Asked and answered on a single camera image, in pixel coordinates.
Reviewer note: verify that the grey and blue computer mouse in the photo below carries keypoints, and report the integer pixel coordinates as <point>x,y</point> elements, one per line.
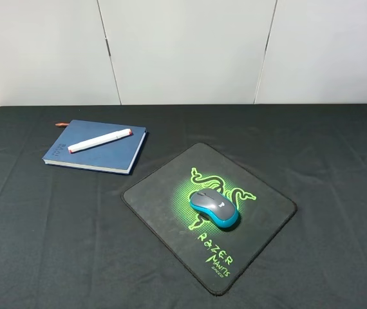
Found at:
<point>212,205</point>

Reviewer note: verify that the white marker pen red caps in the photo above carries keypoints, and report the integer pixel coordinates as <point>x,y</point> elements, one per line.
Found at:
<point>99,140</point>

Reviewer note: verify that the blue hardcover notebook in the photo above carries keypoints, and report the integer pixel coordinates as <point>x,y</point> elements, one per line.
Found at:
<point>113,156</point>

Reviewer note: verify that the black green Razer mouse pad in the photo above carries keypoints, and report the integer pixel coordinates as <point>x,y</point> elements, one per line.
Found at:
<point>215,257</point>

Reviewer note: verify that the orange bookmark ribbon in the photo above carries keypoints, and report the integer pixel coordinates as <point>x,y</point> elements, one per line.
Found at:
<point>62,124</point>

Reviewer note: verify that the black tablecloth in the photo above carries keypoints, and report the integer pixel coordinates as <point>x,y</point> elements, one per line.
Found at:
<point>67,240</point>

